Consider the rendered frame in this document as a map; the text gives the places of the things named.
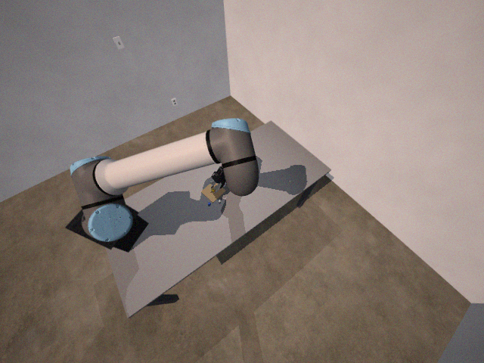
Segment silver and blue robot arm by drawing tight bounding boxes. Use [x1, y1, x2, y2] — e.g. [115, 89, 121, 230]
[70, 118, 259, 241]

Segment tan flat mat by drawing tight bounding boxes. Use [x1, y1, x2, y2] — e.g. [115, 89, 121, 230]
[201, 183, 226, 202]

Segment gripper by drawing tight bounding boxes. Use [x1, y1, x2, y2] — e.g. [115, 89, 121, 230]
[210, 166, 225, 193]

